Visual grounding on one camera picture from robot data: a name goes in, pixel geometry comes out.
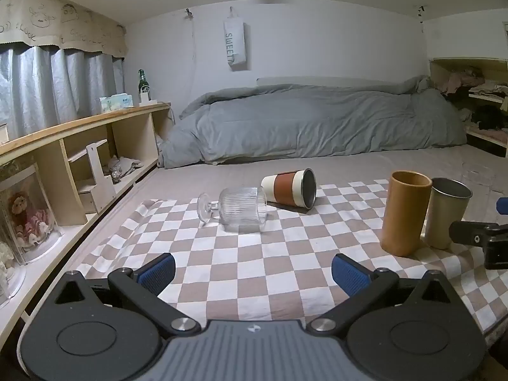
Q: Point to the grey curtain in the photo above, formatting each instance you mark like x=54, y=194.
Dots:
x=47, y=87

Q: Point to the cream cup with brown sleeve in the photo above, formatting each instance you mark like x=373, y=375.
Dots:
x=286, y=189

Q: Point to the wooden clothes shelf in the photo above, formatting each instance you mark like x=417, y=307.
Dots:
x=488, y=95

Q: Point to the clear plastic container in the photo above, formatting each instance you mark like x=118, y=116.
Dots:
x=8, y=274

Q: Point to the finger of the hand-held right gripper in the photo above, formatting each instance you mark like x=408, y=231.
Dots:
x=503, y=205
x=476, y=235

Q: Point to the tissue box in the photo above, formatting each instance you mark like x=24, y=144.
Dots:
x=116, y=102

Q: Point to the clear case with doll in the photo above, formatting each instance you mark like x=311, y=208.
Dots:
x=27, y=218

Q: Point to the ribbed clear glass goblet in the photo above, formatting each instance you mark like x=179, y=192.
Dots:
x=242, y=209

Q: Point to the wall hook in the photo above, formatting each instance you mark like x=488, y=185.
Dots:
x=189, y=13

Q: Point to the dark clothes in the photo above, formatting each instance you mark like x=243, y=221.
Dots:
x=490, y=118

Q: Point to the steel cup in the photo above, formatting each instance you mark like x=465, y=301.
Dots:
x=443, y=216

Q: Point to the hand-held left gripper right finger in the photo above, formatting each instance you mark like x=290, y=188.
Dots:
x=350, y=276

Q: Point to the pink clothes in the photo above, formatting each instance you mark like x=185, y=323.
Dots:
x=460, y=79

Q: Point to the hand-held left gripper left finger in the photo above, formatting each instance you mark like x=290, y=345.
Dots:
x=158, y=273

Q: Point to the tall orange cup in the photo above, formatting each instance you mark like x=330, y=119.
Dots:
x=404, y=214

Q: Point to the green glass bottle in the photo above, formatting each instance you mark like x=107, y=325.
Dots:
x=142, y=83

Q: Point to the white hanging fabric bag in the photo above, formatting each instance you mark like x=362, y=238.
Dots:
x=235, y=43

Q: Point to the beige valance with drawings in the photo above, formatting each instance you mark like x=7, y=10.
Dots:
x=59, y=27

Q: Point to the wooden bedside shelf unit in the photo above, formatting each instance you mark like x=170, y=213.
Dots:
x=59, y=174

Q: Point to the small white holder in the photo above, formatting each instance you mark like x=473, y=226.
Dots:
x=147, y=98

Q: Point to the beige checkered cloth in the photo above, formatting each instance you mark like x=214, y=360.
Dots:
x=278, y=254

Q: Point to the small wooden stand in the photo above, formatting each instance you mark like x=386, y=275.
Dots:
x=97, y=182

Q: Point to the grey cloth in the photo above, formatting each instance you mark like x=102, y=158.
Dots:
x=127, y=163

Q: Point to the grey duvet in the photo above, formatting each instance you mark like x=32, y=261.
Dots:
x=317, y=123

